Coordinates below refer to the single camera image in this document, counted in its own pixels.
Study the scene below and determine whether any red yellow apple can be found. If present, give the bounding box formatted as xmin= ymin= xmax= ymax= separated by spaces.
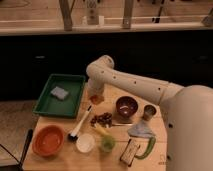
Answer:
xmin=90 ymin=95 xmax=104 ymax=105

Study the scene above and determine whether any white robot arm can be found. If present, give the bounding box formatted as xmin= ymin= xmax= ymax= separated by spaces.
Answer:
xmin=86 ymin=55 xmax=213 ymax=171

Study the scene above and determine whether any dark purple bowl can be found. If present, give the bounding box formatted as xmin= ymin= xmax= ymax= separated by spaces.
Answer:
xmin=116 ymin=96 xmax=138 ymax=118

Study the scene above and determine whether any small white bowl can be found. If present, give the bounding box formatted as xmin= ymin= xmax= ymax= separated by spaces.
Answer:
xmin=76 ymin=133 xmax=95 ymax=153

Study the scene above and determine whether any red bowl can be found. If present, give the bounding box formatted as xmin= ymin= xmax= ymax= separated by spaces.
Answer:
xmin=32 ymin=125 xmax=64 ymax=157

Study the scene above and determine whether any bunch of dark grapes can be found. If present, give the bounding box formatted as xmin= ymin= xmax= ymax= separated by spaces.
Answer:
xmin=90 ymin=112 xmax=112 ymax=128

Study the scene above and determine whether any grey sponge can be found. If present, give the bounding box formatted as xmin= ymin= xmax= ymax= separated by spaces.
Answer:
xmin=51 ymin=86 xmax=69 ymax=100

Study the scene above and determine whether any green plastic tray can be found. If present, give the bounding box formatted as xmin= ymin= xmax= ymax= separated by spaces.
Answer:
xmin=33 ymin=74 xmax=85 ymax=118

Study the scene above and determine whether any yellow banana piece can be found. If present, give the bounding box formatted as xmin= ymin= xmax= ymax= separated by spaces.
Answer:
xmin=94 ymin=126 xmax=109 ymax=136

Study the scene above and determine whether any green cup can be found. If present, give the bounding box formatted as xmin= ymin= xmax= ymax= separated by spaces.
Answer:
xmin=100 ymin=136 xmax=115 ymax=152

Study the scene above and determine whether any small metal cup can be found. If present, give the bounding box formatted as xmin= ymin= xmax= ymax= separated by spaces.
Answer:
xmin=143 ymin=105 xmax=157 ymax=121

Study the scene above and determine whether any grey cloth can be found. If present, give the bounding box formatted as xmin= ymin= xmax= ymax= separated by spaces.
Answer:
xmin=127 ymin=120 xmax=155 ymax=138

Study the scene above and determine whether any white handled brush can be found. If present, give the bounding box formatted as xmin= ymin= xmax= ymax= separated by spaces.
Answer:
xmin=68 ymin=106 xmax=92 ymax=141

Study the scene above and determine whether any green curved handle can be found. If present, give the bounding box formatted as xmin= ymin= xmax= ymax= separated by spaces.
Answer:
xmin=135 ymin=137 xmax=156 ymax=160

